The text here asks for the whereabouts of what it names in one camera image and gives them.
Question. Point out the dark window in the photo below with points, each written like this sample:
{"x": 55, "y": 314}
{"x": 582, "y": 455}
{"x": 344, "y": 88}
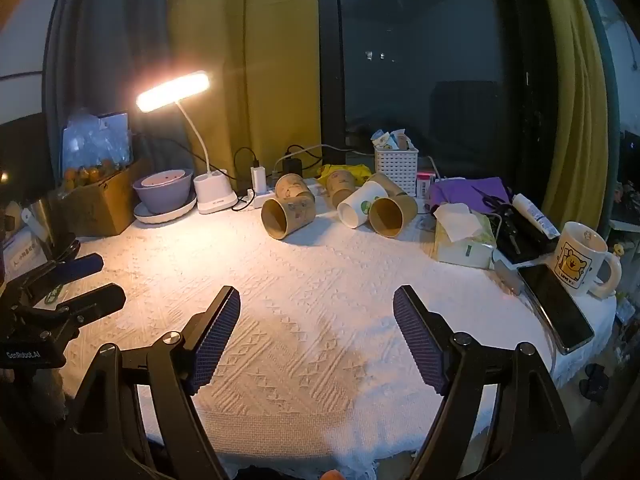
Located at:
{"x": 425, "y": 60}

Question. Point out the white power strip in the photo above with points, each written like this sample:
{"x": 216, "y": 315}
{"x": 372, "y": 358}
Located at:
{"x": 260, "y": 201}

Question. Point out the cardboard box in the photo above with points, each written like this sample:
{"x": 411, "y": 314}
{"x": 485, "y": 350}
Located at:
{"x": 100, "y": 207}

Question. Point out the yellow packet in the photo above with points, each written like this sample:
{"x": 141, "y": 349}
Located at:
{"x": 330, "y": 170}

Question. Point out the grey curtain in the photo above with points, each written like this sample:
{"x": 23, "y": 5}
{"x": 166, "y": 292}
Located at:
{"x": 100, "y": 45}

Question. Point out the black case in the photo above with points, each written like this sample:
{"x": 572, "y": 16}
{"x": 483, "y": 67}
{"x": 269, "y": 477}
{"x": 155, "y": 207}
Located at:
{"x": 525, "y": 242}

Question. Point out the yellow-green curtain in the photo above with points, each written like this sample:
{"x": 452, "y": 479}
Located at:
{"x": 250, "y": 60}
{"x": 575, "y": 90}

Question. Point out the white textured tablecloth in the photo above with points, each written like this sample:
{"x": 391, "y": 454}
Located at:
{"x": 310, "y": 280}

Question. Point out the white plastic basket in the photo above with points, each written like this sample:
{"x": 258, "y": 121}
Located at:
{"x": 396, "y": 170}

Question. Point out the large brown paper cup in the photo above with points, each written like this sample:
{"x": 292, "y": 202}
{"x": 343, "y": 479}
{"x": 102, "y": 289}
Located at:
{"x": 290, "y": 216}

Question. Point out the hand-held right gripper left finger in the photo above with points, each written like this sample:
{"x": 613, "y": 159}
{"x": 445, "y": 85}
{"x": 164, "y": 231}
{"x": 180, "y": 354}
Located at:
{"x": 215, "y": 342}

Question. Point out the green tissue pack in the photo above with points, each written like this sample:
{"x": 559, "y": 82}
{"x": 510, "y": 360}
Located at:
{"x": 465, "y": 251}

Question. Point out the small grey tool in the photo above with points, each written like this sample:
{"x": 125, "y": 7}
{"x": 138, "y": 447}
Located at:
{"x": 507, "y": 275}

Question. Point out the white paper cup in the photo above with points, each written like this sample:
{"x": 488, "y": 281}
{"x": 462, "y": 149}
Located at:
{"x": 361, "y": 204}

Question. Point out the white desk lamp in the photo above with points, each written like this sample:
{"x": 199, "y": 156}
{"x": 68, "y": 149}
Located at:
{"x": 215, "y": 195}

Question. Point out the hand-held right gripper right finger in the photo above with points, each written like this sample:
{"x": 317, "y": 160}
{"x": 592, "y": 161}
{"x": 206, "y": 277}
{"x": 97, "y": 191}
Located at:
{"x": 420, "y": 342}

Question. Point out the black charger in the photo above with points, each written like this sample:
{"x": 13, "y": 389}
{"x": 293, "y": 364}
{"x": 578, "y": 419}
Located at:
{"x": 293, "y": 166}

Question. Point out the metal container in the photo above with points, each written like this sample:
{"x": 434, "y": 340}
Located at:
{"x": 50, "y": 220}

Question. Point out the small pink box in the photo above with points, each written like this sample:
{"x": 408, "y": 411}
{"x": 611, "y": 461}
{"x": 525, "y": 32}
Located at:
{"x": 425, "y": 180}

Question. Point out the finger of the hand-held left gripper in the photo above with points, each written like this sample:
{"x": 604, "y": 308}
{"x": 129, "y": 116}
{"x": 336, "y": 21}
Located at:
{"x": 70, "y": 270}
{"x": 95, "y": 300}

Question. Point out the black smartphone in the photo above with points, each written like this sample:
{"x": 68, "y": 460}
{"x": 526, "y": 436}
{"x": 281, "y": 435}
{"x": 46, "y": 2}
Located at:
{"x": 557, "y": 305}

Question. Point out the white tube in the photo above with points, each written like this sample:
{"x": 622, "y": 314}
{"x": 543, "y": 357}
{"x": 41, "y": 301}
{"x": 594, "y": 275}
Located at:
{"x": 535, "y": 216}

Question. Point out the purple cloth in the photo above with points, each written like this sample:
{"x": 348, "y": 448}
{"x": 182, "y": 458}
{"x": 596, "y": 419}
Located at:
{"x": 457, "y": 190}

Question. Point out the purple bowl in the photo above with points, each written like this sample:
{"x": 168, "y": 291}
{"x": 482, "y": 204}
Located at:
{"x": 162, "y": 196}

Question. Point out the pile of oranges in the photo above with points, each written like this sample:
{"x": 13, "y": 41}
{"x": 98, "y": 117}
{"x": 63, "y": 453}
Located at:
{"x": 85, "y": 175}

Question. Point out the black scissors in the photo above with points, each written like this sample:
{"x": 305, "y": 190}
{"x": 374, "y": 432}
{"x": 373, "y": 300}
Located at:
{"x": 489, "y": 198}

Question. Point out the white charger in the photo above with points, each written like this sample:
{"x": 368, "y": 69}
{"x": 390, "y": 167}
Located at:
{"x": 258, "y": 179}

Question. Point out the white plate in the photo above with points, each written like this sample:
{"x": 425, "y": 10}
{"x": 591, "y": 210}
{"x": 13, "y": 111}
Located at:
{"x": 172, "y": 217}

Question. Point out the cream cartoon mug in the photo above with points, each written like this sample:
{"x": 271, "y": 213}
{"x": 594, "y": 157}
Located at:
{"x": 575, "y": 262}

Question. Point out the clear plastic bag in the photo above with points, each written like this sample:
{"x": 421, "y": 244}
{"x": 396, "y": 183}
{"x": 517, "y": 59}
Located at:
{"x": 95, "y": 135}

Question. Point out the bundle of small sachets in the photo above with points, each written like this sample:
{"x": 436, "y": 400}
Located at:
{"x": 391, "y": 139}

